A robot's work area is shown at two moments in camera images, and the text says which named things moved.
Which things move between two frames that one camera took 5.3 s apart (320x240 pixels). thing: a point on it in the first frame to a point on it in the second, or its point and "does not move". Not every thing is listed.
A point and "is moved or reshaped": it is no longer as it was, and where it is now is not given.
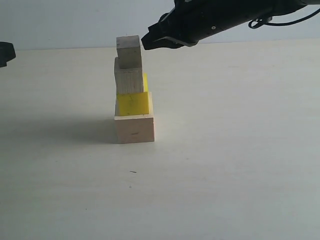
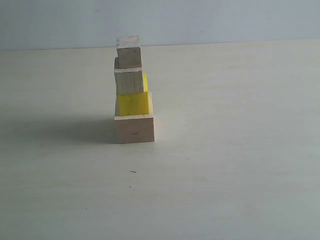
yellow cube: [135, 103] does not move
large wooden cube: [136, 128] does not move
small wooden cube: [128, 49] is moved or reshaped
